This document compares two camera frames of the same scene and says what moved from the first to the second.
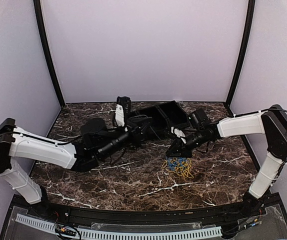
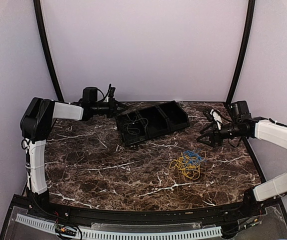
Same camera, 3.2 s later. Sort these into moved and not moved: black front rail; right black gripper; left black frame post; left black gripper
Moved: right black gripper; left black gripper
Not moved: black front rail; left black frame post
